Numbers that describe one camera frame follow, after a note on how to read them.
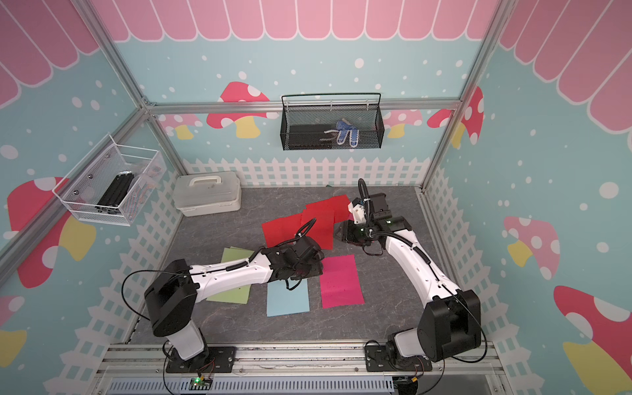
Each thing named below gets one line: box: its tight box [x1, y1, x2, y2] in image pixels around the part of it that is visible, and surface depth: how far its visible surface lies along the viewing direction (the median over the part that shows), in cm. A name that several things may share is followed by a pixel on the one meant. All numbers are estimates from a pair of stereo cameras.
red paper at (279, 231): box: [261, 213, 303, 249], surface depth 109 cm
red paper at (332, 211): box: [304, 194, 354, 224], surface depth 115 cm
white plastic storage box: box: [172, 171, 242, 217], surface depth 108 cm
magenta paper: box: [319, 254, 366, 310], surface depth 91 cm
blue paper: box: [266, 278, 311, 317], surface depth 87 cm
